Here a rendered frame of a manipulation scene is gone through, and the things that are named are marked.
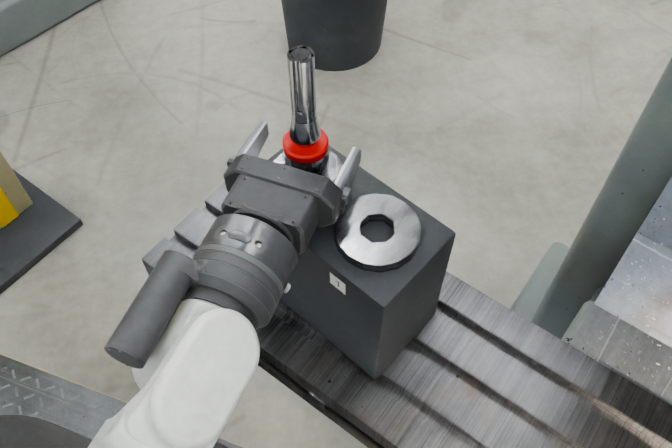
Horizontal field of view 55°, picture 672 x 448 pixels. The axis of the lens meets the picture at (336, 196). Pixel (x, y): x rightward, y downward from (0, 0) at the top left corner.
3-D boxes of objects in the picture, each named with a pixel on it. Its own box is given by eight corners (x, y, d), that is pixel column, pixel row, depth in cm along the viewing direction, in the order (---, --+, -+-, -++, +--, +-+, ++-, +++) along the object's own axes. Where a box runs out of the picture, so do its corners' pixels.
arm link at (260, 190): (346, 170, 61) (298, 274, 54) (345, 228, 69) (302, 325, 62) (225, 135, 64) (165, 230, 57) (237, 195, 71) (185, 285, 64)
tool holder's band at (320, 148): (320, 168, 65) (320, 162, 64) (276, 158, 66) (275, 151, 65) (334, 135, 67) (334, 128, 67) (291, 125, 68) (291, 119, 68)
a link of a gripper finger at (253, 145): (266, 118, 69) (241, 159, 66) (269, 138, 72) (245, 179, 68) (253, 114, 69) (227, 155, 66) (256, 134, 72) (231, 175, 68)
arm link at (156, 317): (300, 295, 57) (245, 415, 51) (241, 313, 65) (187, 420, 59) (198, 220, 53) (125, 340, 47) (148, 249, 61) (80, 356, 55)
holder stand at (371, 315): (374, 382, 77) (384, 302, 61) (248, 273, 86) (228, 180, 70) (435, 314, 83) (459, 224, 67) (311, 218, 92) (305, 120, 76)
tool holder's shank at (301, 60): (315, 154, 65) (312, 69, 56) (285, 147, 65) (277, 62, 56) (325, 132, 66) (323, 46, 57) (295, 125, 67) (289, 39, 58)
